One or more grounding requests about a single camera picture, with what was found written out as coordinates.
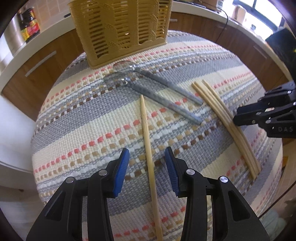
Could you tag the soy sauce bottle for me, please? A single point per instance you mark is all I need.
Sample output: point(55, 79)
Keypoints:
point(33, 25)

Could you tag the bamboo chopstick single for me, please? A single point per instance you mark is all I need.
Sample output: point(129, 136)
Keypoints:
point(150, 168)

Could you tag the yellow plastic utensil basket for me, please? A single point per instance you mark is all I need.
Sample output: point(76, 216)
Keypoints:
point(112, 30)

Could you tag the steel thermos bottle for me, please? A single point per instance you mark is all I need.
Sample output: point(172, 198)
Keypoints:
point(13, 35)

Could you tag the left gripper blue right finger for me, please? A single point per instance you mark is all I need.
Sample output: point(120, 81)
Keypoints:
point(172, 167)

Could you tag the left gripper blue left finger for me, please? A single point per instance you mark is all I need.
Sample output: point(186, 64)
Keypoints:
point(120, 171)

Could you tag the white electric kettle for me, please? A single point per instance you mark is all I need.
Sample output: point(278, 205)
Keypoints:
point(238, 14)

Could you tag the wooden cabinet drawer front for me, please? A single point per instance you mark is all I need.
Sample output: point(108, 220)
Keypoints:
point(30, 85)

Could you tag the striped woven table mat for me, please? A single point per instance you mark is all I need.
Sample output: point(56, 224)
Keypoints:
point(86, 122)

